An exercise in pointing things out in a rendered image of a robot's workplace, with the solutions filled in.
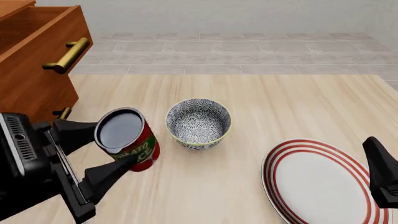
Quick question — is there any closed wooden drawer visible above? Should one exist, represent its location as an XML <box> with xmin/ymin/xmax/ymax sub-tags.
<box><xmin>0</xmin><ymin>73</ymin><xmax>80</xmax><ymax>125</ymax></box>

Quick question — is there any red green tomato sauce tin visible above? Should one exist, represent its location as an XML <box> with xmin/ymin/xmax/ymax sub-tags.
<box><xmin>94</xmin><ymin>106</ymin><xmax>161</xmax><ymax>174</ymax></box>

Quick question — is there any wooden cabinet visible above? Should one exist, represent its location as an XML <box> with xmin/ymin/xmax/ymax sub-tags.
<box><xmin>0</xmin><ymin>0</ymin><xmax>94</xmax><ymax>125</ymax></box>

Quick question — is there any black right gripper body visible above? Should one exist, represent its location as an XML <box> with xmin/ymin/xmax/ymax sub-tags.
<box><xmin>371</xmin><ymin>185</ymin><xmax>398</xmax><ymax>209</ymax></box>

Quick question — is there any white plate with red rings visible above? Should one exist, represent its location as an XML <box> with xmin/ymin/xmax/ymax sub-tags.
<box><xmin>261</xmin><ymin>138</ymin><xmax>394</xmax><ymax>224</ymax></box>

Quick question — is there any long brass drawer handle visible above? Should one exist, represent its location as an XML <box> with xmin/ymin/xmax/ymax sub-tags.
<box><xmin>42</xmin><ymin>37</ymin><xmax>91</xmax><ymax>75</ymax></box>

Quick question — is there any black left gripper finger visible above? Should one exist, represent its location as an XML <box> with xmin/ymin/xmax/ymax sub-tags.
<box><xmin>77</xmin><ymin>155</ymin><xmax>136</xmax><ymax>205</ymax></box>
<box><xmin>52</xmin><ymin>118</ymin><xmax>101</xmax><ymax>155</ymax></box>

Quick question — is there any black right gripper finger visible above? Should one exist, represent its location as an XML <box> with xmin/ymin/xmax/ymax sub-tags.
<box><xmin>362</xmin><ymin>136</ymin><xmax>398</xmax><ymax>190</ymax></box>

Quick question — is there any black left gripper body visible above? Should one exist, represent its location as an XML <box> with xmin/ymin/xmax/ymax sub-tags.
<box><xmin>45</xmin><ymin>127</ymin><xmax>96</xmax><ymax>224</ymax></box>

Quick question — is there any blue white patterned bowl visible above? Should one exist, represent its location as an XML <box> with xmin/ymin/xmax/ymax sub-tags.
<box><xmin>164</xmin><ymin>97</ymin><xmax>233</xmax><ymax>151</ymax></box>

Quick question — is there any open wooden drawer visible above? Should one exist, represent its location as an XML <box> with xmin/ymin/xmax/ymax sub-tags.
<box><xmin>0</xmin><ymin>4</ymin><xmax>94</xmax><ymax>103</ymax></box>

